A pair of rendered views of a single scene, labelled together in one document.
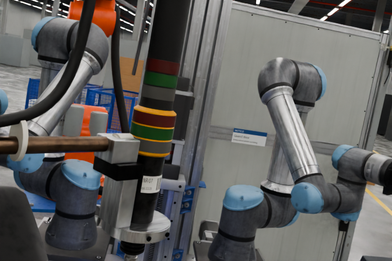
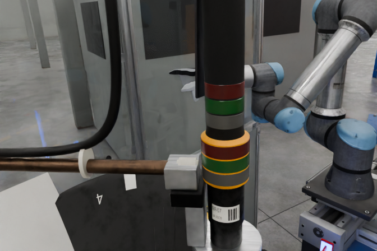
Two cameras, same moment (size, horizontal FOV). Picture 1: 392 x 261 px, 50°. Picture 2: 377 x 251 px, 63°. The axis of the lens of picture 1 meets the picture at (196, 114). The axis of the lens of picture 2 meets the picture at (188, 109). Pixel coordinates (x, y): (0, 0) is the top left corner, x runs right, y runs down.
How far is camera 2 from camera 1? 0.30 m
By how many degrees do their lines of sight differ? 56
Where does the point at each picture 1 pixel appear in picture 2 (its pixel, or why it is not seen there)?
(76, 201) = (347, 158)
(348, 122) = not seen: outside the picture
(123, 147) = (176, 176)
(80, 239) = (352, 190)
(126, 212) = (196, 235)
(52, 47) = (327, 20)
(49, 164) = (328, 121)
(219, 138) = not seen: outside the picture
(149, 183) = (217, 213)
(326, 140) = not seen: outside the picture
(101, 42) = (369, 8)
